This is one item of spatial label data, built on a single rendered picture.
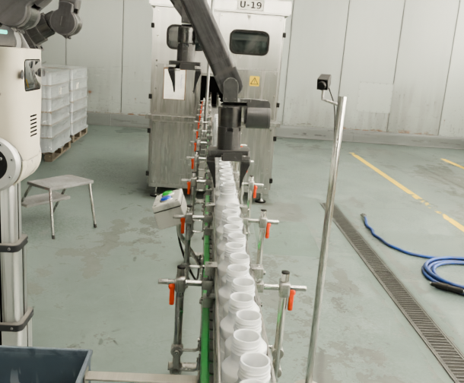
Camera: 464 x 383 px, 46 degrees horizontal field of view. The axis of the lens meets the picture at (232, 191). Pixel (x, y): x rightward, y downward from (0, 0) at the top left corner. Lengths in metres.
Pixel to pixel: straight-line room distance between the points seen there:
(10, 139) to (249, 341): 1.03
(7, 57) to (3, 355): 0.76
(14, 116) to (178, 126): 4.26
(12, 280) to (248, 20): 4.39
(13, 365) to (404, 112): 11.17
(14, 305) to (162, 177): 4.20
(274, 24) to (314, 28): 5.70
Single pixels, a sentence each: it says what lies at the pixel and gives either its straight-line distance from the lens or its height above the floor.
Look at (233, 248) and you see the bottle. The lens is 1.03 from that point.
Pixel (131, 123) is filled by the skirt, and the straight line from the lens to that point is 11.36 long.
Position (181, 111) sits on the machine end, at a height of 0.94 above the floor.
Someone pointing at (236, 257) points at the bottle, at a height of 1.16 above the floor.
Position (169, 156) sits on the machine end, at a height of 0.45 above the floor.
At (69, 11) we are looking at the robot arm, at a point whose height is 1.61.
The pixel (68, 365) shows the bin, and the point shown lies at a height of 0.92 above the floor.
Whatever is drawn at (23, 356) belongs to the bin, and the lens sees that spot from 1.16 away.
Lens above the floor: 1.51
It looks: 14 degrees down
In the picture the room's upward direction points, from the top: 4 degrees clockwise
